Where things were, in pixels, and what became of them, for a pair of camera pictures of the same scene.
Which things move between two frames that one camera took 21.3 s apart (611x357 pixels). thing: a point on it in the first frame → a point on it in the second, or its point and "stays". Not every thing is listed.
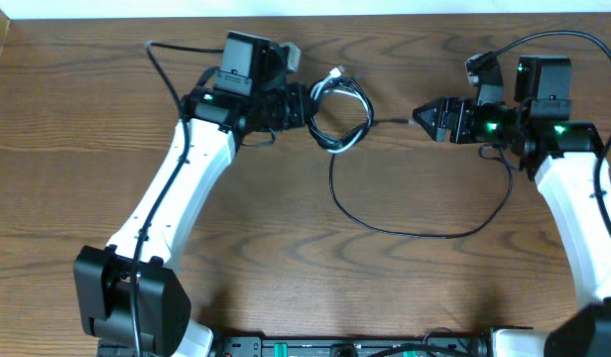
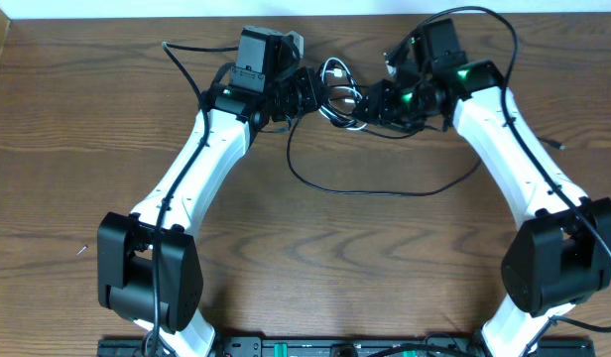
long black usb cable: x=482 y=151 → x=367 y=192
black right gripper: x=447 y=106 → x=377 y=95
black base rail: x=352 y=346 stays
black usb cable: x=332 y=82 → x=340 y=98
